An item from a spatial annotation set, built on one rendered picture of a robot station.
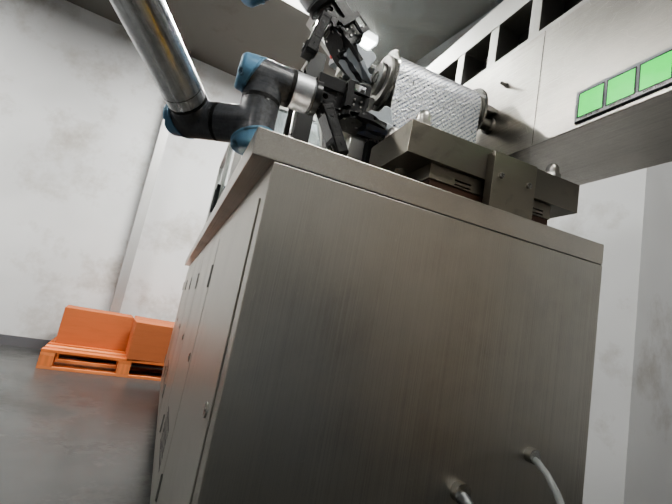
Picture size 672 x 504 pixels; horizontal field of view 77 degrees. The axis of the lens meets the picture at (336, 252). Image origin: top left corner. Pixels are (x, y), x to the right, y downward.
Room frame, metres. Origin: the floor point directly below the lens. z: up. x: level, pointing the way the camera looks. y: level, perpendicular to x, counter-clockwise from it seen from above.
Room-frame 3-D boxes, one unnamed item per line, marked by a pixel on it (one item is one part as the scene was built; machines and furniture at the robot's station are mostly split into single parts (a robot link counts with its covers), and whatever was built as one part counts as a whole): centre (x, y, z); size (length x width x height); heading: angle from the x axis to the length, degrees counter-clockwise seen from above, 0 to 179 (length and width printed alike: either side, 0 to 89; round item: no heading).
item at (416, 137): (0.81, -0.25, 1.00); 0.40 x 0.16 x 0.06; 110
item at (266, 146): (1.82, 0.26, 0.88); 2.52 x 0.66 x 0.04; 20
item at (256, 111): (0.78, 0.22, 1.01); 0.11 x 0.08 x 0.11; 78
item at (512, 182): (0.73, -0.29, 0.97); 0.10 x 0.03 x 0.11; 110
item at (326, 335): (1.83, 0.24, 0.43); 2.52 x 0.64 x 0.86; 20
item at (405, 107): (0.91, -0.17, 1.11); 0.23 x 0.01 x 0.18; 110
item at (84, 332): (3.54, 1.51, 0.20); 1.08 x 0.74 x 0.40; 118
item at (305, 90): (0.81, 0.13, 1.11); 0.08 x 0.05 x 0.08; 20
